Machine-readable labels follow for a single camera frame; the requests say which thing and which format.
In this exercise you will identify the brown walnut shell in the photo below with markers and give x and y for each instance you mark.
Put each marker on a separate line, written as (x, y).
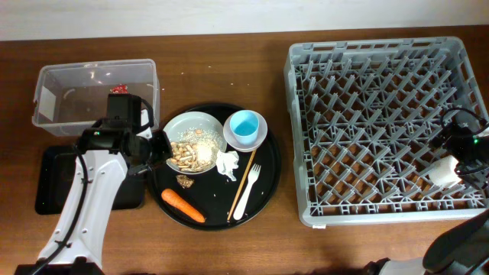
(184, 181)

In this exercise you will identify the light blue cup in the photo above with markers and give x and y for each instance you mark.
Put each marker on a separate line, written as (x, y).
(244, 125)

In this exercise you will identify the round black serving tray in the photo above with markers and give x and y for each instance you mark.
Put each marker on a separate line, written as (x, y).
(212, 193)

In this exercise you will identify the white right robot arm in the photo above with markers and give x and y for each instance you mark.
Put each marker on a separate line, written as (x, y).
(464, 248)

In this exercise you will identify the white tissue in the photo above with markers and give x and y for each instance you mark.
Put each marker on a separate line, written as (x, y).
(226, 162)

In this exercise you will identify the wooden chopstick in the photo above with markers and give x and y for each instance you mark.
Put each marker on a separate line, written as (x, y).
(240, 187)

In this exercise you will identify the clear plastic waste bin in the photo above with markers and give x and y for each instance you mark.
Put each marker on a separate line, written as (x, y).
(82, 91)

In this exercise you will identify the orange carrot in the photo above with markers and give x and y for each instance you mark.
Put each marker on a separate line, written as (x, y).
(173, 199)

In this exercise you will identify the red Apollo snack wrapper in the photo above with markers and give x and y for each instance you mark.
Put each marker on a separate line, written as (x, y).
(121, 89)

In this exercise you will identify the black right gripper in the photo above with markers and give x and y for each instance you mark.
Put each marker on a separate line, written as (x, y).
(461, 136)

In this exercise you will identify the white plastic fork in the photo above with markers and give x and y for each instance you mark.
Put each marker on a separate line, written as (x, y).
(252, 178)

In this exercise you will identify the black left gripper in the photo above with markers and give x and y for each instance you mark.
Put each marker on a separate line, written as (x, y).
(163, 152)

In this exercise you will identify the black rectangular waste tray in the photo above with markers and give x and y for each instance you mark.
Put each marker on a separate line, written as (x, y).
(55, 180)

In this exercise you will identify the pile of rice and nutshells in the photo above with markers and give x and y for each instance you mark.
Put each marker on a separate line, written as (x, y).
(195, 150)

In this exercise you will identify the grey dishwasher rack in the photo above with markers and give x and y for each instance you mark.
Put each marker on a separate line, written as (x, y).
(363, 114)

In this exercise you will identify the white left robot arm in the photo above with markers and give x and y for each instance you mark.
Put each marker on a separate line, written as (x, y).
(75, 247)

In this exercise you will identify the white label on bin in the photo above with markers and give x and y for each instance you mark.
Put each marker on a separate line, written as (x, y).
(47, 103)

